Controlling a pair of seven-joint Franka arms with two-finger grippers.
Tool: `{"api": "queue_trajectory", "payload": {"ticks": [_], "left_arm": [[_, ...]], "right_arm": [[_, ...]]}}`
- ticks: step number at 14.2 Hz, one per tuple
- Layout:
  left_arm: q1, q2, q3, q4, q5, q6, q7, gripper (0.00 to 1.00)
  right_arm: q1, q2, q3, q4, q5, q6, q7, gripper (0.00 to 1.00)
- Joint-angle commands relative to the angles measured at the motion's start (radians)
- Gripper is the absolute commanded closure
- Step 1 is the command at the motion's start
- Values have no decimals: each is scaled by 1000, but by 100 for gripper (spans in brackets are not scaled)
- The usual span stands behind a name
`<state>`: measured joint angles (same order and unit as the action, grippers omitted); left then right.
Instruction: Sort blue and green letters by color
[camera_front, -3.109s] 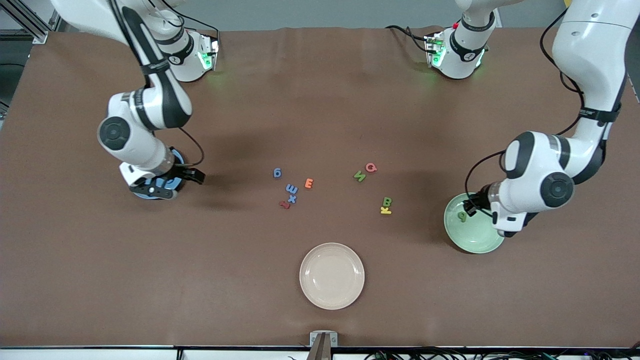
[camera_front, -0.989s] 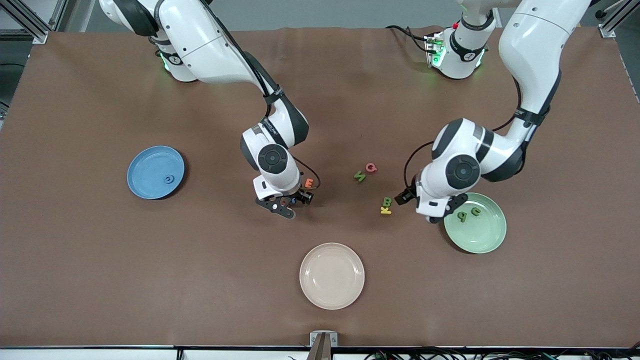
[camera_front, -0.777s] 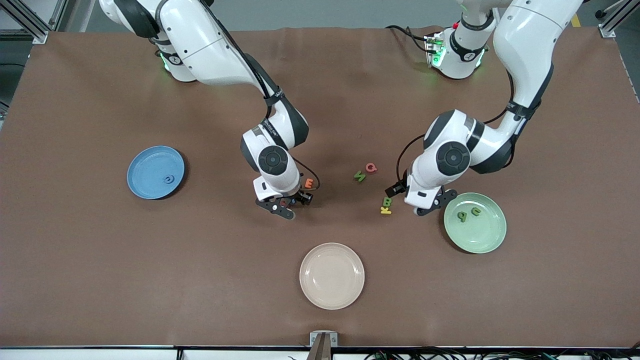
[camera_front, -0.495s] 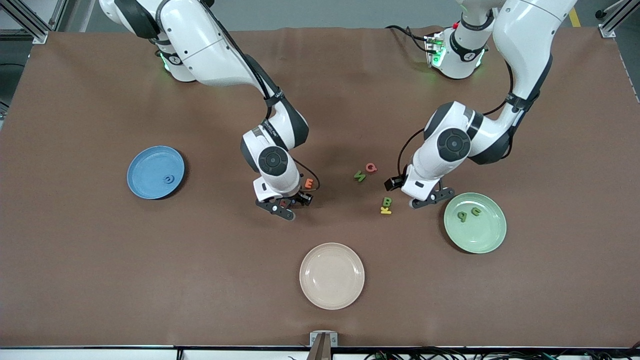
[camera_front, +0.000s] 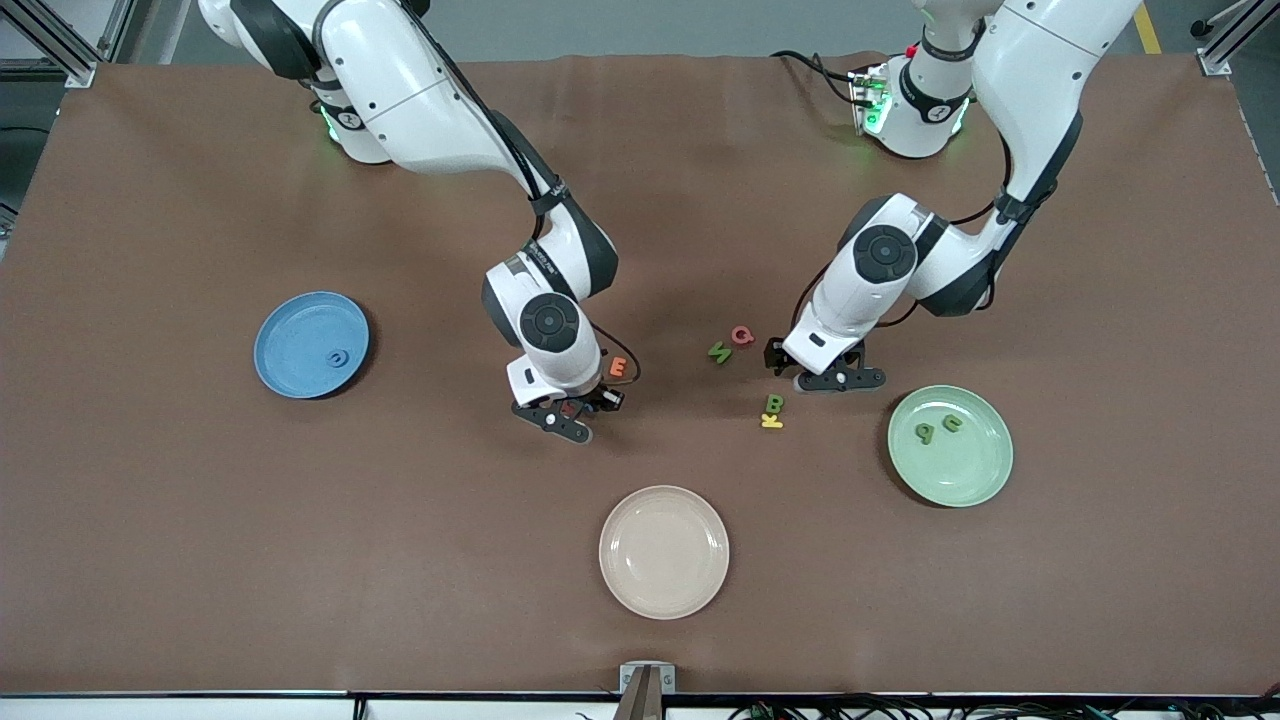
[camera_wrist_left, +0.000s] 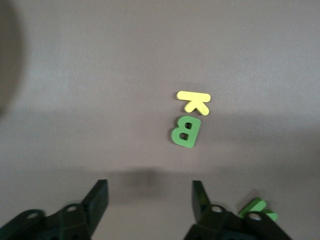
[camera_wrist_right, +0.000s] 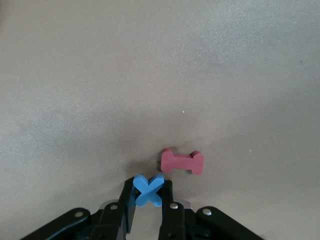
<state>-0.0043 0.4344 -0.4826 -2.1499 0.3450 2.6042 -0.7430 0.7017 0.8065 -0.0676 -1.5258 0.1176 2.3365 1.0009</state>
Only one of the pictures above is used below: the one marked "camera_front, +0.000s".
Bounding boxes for beige plate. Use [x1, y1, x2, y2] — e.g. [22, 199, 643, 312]
[599, 485, 730, 620]

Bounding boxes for grey arm base connector box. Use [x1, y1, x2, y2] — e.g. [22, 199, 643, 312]
[849, 64, 894, 137]

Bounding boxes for tangled black floor cables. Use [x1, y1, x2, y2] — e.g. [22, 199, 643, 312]
[730, 690, 1280, 720]

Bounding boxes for blue plate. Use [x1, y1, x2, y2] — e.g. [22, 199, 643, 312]
[253, 291, 372, 400]

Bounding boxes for aluminium extrusion frame post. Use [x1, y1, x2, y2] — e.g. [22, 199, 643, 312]
[0, 0, 131, 89]
[1190, 0, 1280, 77]

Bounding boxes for brown table mat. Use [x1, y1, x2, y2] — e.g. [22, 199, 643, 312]
[0, 52, 1280, 697]

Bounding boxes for grey metal mount bracket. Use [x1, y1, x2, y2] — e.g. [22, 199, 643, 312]
[619, 661, 677, 720]

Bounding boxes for white table edge rail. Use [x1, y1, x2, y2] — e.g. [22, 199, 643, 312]
[0, 690, 1280, 720]

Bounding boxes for black arm base cable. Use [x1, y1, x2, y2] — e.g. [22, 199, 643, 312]
[770, 49, 862, 107]

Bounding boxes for pale green plate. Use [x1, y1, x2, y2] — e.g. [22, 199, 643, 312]
[888, 385, 1014, 508]

